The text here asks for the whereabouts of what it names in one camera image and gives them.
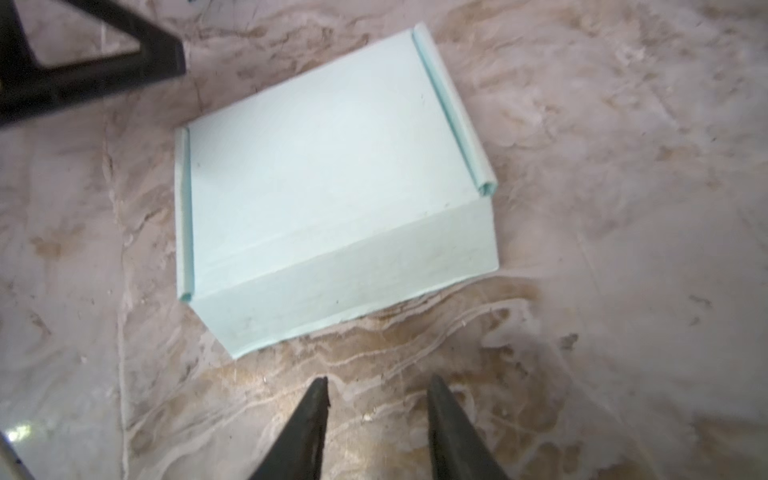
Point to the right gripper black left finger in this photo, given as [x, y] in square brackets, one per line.
[297, 453]

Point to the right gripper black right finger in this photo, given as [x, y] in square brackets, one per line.
[456, 449]

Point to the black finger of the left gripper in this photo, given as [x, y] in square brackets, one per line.
[30, 89]

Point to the mint paper box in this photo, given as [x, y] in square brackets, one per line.
[343, 191]

